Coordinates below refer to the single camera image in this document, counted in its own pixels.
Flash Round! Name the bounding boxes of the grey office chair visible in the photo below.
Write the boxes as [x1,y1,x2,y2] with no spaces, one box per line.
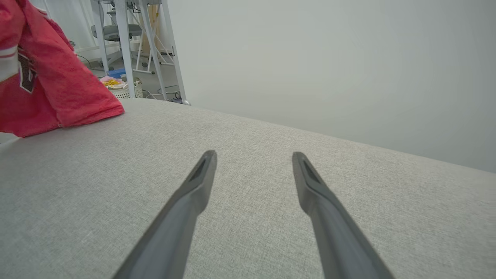
[91,10,144,66]

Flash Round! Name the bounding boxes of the white folding rack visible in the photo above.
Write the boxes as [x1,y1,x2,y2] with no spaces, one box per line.
[134,23,175,74]

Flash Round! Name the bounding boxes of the white woven laundry basket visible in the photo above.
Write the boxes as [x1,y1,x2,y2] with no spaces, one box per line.
[107,79,143,99]

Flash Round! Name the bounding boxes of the red basketball jersey number 23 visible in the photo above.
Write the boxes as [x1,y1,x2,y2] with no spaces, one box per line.
[0,0,125,138]

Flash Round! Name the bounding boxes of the white metal frame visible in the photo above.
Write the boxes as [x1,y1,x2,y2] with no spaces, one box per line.
[91,0,190,106]

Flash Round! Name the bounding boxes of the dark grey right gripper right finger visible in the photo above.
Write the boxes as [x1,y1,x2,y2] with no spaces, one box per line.
[292,152,396,279]

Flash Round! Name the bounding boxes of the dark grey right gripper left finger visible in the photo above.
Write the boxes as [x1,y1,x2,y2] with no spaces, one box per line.
[112,150,217,279]

